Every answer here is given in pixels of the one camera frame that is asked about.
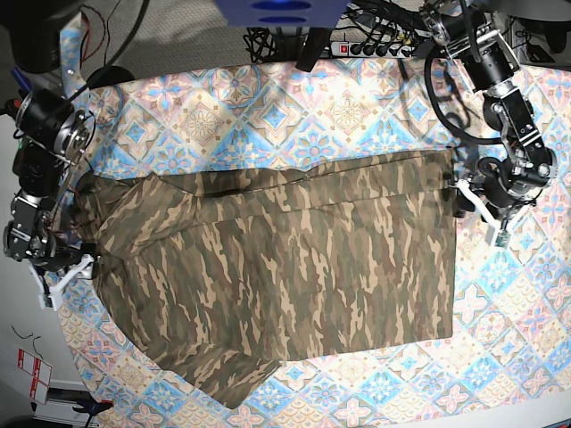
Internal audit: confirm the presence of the white power strip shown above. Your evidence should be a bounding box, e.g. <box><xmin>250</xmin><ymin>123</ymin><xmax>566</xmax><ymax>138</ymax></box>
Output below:
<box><xmin>330</xmin><ymin>41</ymin><xmax>414</xmax><ymax>59</ymax></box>

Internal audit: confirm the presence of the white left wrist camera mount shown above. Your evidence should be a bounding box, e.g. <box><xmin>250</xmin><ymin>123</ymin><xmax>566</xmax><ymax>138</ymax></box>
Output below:
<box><xmin>456</xmin><ymin>179</ymin><xmax>509</xmax><ymax>248</ymax></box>

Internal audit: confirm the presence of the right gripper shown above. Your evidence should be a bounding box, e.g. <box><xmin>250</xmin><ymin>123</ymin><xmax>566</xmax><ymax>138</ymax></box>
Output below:
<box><xmin>30</xmin><ymin>247</ymin><xmax>96</xmax><ymax>280</ymax></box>

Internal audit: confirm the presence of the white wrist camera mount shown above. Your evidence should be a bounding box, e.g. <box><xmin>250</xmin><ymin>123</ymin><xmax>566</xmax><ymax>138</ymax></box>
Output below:
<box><xmin>28</xmin><ymin>254</ymin><xmax>95</xmax><ymax>311</ymax></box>
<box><xmin>456</xmin><ymin>179</ymin><xmax>509</xmax><ymax>248</ymax></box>

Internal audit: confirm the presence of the black blue bottom clamp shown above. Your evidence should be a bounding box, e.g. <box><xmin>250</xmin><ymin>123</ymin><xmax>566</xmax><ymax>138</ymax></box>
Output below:
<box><xmin>72</xmin><ymin>399</ymin><xmax>113</xmax><ymax>422</ymax></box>

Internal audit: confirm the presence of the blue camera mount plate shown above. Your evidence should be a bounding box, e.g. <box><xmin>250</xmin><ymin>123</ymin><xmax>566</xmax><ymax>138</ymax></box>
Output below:
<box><xmin>214</xmin><ymin>0</ymin><xmax>349</xmax><ymax>28</ymax></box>

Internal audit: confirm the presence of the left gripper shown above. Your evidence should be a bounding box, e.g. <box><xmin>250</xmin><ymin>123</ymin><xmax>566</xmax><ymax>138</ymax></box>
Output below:
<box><xmin>466</xmin><ymin>169</ymin><xmax>535</xmax><ymax>218</ymax></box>

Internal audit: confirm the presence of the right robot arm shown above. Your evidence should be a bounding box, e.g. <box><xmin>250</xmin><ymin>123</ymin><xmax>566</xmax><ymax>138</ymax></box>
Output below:
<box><xmin>1</xmin><ymin>1</ymin><xmax>92</xmax><ymax>273</ymax></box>

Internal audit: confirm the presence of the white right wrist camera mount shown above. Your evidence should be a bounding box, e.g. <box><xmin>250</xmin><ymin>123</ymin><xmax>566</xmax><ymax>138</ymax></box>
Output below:
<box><xmin>28</xmin><ymin>254</ymin><xmax>95</xmax><ymax>311</ymax></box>

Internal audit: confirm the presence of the red white label tag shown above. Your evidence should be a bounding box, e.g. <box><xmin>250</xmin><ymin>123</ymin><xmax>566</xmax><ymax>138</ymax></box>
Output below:
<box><xmin>18</xmin><ymin>349</ymin><xmax>53</xmax><ymax>405</ymax></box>

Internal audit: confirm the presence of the camouflage T-shirt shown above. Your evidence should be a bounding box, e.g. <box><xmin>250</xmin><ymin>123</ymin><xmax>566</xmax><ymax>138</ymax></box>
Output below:
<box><xmin>73</xmin><ymin>150</ymin><xmax>456</xmax><ymax>407</ymax></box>

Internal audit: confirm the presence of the black round base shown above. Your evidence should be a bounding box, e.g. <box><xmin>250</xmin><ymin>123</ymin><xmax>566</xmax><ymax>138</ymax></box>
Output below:
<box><xmin>87</xmin><ymin>65</ymin><xmax>135</xmax><ymax>89</ymax></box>

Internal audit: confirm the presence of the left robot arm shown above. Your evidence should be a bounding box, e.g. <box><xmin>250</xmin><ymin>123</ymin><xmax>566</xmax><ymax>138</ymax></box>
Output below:
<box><xmin>419</xmin><ymin>1</ymin><xmax>558</xmax><ymax>220</ymax></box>

